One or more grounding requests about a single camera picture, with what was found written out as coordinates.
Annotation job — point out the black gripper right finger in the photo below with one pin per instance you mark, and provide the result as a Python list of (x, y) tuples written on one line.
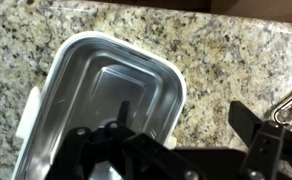
[(268, 142)]

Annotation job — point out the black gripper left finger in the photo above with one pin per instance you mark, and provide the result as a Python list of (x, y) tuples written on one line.
[(134, 156)]

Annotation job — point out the white steel lunch box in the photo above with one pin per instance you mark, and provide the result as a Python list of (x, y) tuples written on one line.
[(91, 75)]

